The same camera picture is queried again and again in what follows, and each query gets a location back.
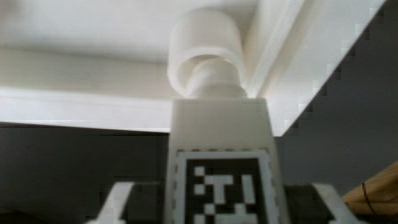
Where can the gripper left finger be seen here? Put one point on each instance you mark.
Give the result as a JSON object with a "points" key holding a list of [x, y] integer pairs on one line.
{"points": [[111, 212]]}

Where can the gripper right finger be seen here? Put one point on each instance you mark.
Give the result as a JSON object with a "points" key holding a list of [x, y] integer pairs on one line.
{"points": [[337, 206]]}

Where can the white table leg with tag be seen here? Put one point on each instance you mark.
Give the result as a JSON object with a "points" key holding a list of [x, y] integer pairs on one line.
{"points": [[223, 185]]}

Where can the white square tabletop part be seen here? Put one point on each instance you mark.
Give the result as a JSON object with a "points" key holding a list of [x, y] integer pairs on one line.
{"points": [[85, 50]]}

